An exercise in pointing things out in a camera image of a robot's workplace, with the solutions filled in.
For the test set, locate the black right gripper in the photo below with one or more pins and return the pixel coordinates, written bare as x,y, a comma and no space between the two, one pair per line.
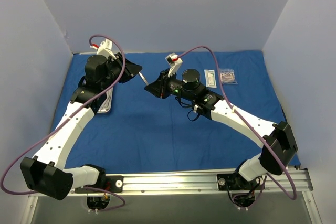
161,85

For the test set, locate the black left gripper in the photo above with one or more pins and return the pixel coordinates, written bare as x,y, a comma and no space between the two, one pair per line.
122,66

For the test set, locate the metal surgical instrument tray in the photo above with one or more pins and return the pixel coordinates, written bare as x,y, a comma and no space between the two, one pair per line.
107,105

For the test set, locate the blue surgical drape cloth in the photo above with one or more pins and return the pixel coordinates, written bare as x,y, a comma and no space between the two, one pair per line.
145,134

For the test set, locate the white sterile packet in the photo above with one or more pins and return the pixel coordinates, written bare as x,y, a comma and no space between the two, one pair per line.
210,78

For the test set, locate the suture packets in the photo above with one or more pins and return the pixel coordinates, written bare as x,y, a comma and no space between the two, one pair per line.
227,76

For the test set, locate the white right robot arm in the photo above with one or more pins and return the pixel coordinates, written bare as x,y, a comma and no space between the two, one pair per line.
277,143

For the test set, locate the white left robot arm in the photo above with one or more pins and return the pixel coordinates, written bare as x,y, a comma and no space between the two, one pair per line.
45,173

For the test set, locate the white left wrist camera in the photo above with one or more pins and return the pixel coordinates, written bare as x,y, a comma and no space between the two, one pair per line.
104,49

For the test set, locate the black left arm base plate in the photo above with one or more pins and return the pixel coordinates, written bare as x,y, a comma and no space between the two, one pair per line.
112,184

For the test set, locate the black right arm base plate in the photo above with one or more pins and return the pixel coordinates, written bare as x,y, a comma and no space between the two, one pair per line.
234,182

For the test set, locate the aluminium front rail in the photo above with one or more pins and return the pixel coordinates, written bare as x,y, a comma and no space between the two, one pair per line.
187,182

